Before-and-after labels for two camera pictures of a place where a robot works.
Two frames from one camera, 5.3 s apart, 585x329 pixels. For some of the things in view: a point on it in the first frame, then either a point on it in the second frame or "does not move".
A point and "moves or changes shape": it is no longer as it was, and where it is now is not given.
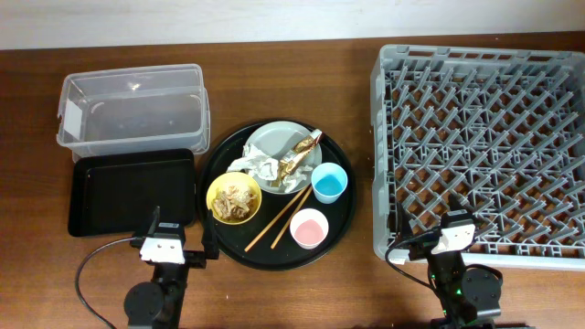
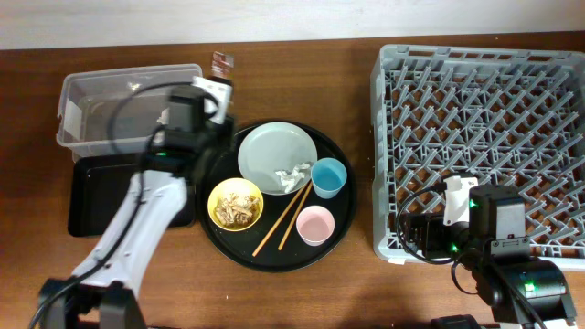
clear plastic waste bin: (162, 107) does not move
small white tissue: (292, 180) does not move
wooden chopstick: (248, 248) moves or changes shape
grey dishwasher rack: (503, 129) does not move
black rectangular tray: (115, 194) does not move
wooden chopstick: (279, 236) moves or changes shape
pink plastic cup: (308, 228) moves or changes shape
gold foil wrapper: (294, 155) to (223, 65)
